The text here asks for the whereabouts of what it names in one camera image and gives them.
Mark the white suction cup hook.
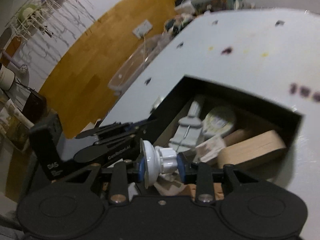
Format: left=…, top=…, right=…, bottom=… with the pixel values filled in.
left=140, top=140, right=177, bottom=188

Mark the wooden tape roll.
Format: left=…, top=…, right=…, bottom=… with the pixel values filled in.
left=217, top=130, right=286, bottom=169

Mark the black storage box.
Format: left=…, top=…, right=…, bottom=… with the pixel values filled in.
left=142, top=76, right=303, bottom=186

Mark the wooden stamp block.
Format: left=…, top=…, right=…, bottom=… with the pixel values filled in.
left=193, top=129, right=251, bottom=163

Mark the round cream tape measure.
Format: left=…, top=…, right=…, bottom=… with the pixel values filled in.
left=202, top=106, right=236, bottom=138

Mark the grey cylinder tube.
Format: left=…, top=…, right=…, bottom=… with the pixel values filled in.
left=188, top=96, right=204, bottom=118

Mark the clear plastic storage bin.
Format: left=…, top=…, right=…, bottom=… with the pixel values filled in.
left=108, top=33, right=171, bottom=95

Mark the white double wall socket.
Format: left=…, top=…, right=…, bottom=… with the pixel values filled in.
left=132, top=20, right=153, bottom=39

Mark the wall hook rack with decorations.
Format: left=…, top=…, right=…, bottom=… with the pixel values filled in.
left=5, top=0, right=95, bottom=44

